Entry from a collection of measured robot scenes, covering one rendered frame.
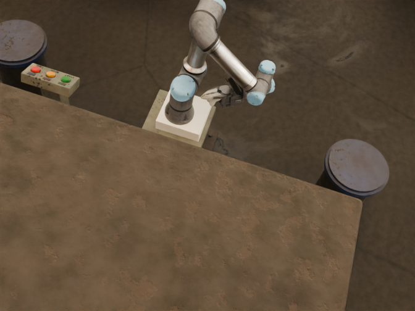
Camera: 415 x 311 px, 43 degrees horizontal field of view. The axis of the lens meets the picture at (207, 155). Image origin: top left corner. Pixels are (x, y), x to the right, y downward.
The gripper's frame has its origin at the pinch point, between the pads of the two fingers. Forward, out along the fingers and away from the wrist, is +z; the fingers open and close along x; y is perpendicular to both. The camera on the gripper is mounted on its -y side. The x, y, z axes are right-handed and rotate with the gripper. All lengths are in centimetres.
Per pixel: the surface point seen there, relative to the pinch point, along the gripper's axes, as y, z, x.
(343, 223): -70, 28, -142
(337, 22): 32, -137, 96
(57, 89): -4, 62, 24
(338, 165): 33, -57, -34
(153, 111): 24.7, 16.7, 30.3
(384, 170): 35, -78, -43
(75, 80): -5, 54, 27
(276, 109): 52, -64, 42
